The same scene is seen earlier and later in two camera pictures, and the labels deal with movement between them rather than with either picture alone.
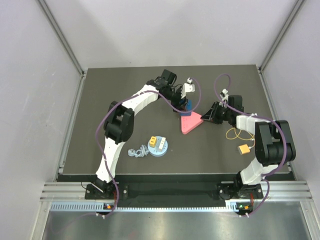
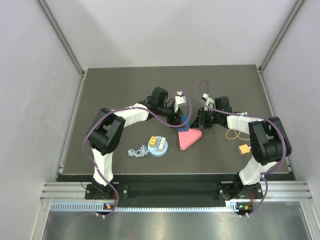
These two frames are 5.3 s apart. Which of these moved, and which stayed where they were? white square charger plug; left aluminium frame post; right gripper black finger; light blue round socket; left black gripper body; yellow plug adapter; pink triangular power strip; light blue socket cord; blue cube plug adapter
Moved: left black gripper body; blue cube plug adapter; pink triangular power strip; right gripper black finger
Stayed: white square charger plug; yellow plug adapter; light blue socket cord; left aluminium frame post; light blue round socket
